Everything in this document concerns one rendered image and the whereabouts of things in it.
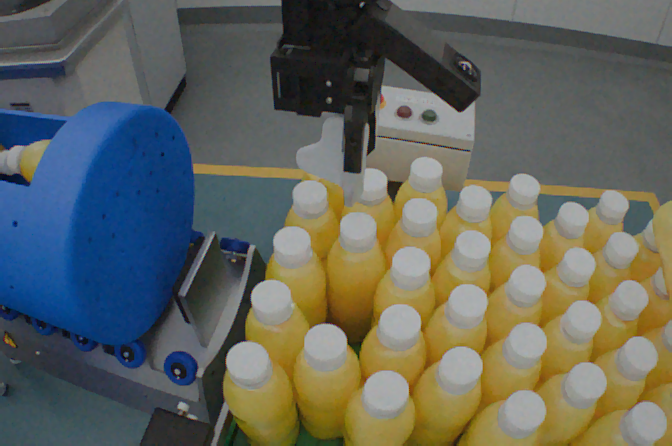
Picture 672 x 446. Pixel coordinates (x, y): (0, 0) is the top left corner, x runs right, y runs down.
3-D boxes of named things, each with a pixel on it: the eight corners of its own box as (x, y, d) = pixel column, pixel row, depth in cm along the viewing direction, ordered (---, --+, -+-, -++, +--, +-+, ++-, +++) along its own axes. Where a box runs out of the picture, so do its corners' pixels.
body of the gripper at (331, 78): (299, 72, 47) (294, -47, 39) (390, 83, 46) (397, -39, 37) (273, 118, 42) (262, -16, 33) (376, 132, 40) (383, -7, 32)
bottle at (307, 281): (313, 306, 71) (307, 217, 58) (337, 343, 67) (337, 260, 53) (268, 325, 68) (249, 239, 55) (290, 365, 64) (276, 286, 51)
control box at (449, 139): (343, 131, 83) (344, 78, 76) (465, 150, 80) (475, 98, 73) (328, 171, 76) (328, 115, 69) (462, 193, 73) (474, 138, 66)
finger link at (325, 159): (300, 196, 48) (303, 103, 44) (362, 206, 47) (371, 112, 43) (290, 213, 46) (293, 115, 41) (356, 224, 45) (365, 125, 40)
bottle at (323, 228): (283, 282, 74) (271, 191, 61) (328, 267, 76) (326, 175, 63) (301, 320, 69) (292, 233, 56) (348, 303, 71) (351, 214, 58)
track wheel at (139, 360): (119, 328, 59) (111, 333, 57) (148, 338, 58) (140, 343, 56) (119, 359, 60) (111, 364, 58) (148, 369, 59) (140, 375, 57)
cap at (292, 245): (301, 232, 56) (300, 221, 55) (317, 257, 54) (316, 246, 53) (268, 245, 55) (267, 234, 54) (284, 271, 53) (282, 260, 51)
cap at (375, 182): (350, 199, 60) (350, 188, 59) (357, 177, 63) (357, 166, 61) (383, 205, 59) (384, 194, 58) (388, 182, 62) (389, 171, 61)
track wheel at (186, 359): (168, 344, 58) (161, 350, 56) (201, 354, 57) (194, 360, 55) (168, 375, 58) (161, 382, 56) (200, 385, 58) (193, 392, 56)
